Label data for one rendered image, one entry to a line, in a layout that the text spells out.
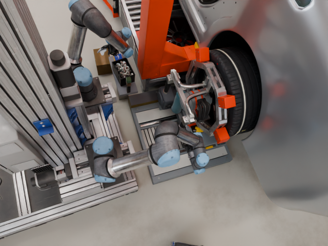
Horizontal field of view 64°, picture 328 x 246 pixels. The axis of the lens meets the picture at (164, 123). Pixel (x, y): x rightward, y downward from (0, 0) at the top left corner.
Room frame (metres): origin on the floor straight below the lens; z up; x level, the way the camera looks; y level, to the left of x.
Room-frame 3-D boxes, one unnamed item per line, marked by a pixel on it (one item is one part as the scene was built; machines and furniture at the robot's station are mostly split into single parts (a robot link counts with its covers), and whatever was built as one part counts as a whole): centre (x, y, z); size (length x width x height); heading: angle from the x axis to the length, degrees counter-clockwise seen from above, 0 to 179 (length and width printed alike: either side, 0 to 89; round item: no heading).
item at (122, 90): (1.32, 0.50, 0.44); 0.43 x 0.17 x 0.03; 34
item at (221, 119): (1.08, -0.23, 0.85); 0.54 x 0.07 x 0.54; 34
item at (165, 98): (1.37, -0.06, 0.26); 0.42 x 0.18 x 0.35; 124
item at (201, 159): (0.58, -0.29, 0.95); 0.11 x 0.08 x 0.11; 24
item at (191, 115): (0.93, -0.18, 1.03); 0.19 x 0.18 x 0.11; 124
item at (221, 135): (0.82, -0.41, 0.85); 0.09 x 0.08 x 0.07; 34
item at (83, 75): (0.84, 0.60, 0.98); 0.13 x 0.12 x 0.14; 58
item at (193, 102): (1.04, -0.17, 0.85); 0.21 x 0.14 x 0.14; 124
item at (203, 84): (1.09, -0.07, 1.03); 0.19 x 0.18 x 0.11; 124
